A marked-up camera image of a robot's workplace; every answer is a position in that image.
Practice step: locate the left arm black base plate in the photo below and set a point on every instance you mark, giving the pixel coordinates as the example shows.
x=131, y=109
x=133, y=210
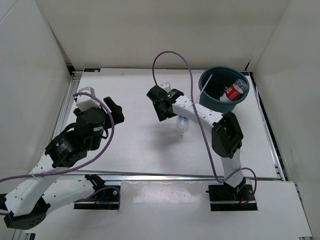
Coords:
x=106, y=200

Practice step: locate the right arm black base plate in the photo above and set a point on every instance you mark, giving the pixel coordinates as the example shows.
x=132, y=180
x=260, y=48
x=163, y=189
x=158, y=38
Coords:
x=222, y=200

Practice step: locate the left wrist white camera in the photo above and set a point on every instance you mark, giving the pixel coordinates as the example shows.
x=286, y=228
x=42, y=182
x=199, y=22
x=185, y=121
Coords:
x=84, y=102

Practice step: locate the dark green plastic bin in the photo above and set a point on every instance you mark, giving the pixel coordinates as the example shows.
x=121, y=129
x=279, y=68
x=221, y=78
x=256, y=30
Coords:
x=222, y=88

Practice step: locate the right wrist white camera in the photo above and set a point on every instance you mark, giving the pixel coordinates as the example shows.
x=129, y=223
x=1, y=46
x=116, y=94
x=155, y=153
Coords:
x=166, y=86

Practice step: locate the wrist white camera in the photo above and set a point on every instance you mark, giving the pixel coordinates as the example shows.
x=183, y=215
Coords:
x=166, y=86
x=84, y=102

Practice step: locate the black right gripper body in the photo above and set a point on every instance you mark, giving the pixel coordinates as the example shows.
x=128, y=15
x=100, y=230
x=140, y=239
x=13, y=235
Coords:
x=160, y=113

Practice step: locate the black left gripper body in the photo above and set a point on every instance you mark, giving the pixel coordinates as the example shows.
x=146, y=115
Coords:
x=107, y=124

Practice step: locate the blue sticker label left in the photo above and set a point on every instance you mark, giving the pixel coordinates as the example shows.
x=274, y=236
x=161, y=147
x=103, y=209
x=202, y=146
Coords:
x=92, y=70

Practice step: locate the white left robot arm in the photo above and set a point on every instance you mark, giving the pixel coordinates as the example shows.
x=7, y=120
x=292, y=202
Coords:
x=31, y=201

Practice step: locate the blue label crushed bottle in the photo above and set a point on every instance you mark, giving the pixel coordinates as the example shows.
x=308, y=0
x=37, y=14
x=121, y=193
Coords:
x=182, y=125

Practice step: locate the red label plastic bottle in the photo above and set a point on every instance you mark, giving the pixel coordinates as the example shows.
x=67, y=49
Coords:
x=235, y=91

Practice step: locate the aluminium table frame rail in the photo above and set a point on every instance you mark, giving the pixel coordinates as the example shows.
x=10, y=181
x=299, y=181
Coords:
x=41, y=101

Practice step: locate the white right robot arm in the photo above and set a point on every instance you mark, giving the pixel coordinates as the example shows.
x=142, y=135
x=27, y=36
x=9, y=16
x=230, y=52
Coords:
x=226, y=133

